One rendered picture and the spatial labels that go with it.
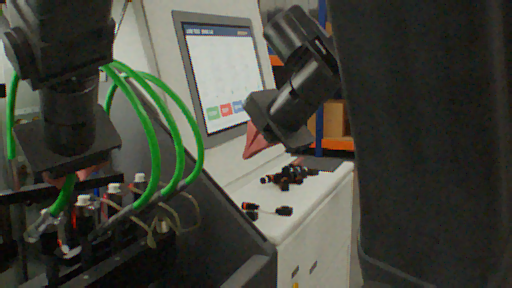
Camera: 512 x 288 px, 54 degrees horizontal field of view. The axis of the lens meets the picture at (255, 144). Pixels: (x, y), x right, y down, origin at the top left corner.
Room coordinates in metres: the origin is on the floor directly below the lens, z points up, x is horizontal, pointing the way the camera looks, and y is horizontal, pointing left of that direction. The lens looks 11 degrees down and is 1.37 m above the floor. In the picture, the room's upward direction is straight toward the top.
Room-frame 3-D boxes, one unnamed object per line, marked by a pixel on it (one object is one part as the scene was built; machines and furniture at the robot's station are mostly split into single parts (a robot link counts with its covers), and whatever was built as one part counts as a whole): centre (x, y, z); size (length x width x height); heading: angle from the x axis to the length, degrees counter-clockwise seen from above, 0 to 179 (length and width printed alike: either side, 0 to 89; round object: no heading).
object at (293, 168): (1.37, -0.10, 1.01); 0.23 x 0.11 x 0.06; 156
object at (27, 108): (1.08, 0.47, 1.20); 0.13 x 0.03 x 0.31; 156
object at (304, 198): (1.34, -0.09, 0.97); 0.70 x 0.22 x 0.03; 156
